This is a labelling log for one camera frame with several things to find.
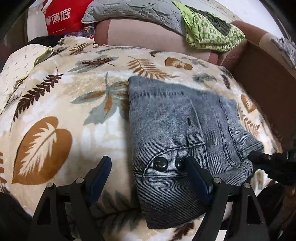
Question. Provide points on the black cloth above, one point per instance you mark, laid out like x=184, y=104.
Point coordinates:
x=46, y=41

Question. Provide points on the grey-blue denim pants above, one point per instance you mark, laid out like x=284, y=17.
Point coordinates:
x=171, y=120

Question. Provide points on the white pillow with small print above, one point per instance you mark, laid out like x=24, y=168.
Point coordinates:
x=18, y=64

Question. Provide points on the dark grey-green cloth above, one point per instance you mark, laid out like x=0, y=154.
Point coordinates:
x=216, y=22

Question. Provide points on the light grey crumpled cloth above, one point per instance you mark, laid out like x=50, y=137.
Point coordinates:
x=284, y=49

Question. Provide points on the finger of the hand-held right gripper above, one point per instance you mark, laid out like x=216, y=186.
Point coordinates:
x=260, y=158

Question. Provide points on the red shopping bag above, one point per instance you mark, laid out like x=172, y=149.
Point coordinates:
x=67, y=18

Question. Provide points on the brown wooden board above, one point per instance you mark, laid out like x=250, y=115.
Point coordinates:
x=266, y=81

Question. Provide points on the green patterned cloth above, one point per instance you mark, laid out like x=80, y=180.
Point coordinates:
x=208, y=39

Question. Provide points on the pink and brown plush cushion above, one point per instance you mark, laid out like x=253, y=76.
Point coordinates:
x=143, y=34

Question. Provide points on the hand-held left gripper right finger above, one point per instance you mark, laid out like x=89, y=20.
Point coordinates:
x=198, y=180

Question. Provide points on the grey quilted pillow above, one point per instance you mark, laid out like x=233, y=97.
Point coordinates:
x=134, y=11

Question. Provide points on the purple snack packets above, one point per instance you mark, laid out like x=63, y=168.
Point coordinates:
x=84, y=32

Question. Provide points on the cream leaf print blanket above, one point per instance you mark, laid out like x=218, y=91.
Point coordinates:
x=76, y=76

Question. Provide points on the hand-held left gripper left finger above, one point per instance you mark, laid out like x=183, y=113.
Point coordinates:
x=99, y=180

